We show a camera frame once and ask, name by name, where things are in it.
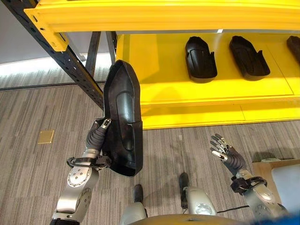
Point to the black sole-shaped part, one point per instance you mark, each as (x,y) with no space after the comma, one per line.
(248,58)
(294,47)
(200,59)
(124,112)

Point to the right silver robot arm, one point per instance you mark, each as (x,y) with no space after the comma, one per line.
(260,197)

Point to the black rack brace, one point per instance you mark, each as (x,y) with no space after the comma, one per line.
(93,52)

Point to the robot leg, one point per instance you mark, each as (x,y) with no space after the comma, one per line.
(137,206)
(195,199)

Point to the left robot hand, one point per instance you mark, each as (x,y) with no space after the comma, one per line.
(95,138)

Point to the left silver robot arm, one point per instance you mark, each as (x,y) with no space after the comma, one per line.
(75,187)

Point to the yellow shelf rack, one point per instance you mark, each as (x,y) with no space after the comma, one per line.
(164,16)

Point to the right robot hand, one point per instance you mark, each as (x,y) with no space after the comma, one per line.
(230,155)

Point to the robot left leg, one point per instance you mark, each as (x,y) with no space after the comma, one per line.
(137,206)

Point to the wooden box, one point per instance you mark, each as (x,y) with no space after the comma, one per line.
(276,180)

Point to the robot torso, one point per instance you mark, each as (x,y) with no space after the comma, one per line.
(187,220)

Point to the robot right leg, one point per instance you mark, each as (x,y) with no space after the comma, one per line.
(195,199)

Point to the black perforated rack upright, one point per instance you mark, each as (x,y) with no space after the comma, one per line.
(70,63)

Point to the brass floor socket plate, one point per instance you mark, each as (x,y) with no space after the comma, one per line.
(46,137)

